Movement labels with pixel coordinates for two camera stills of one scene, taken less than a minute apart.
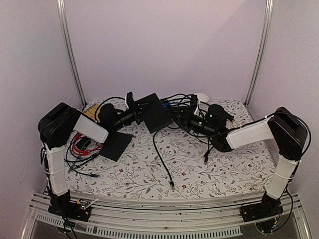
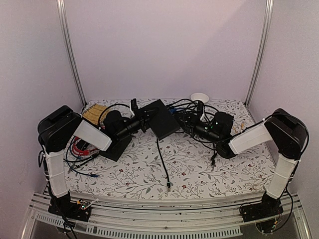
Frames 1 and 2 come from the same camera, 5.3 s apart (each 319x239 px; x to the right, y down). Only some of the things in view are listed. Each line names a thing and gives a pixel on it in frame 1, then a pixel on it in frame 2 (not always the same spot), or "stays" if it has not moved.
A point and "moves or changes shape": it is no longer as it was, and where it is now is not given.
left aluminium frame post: x=61 y=9 stays
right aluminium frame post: x=263 y=41 stays
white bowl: x=202 y=97 stays
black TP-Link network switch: x=153 y=112 moves or changes shape
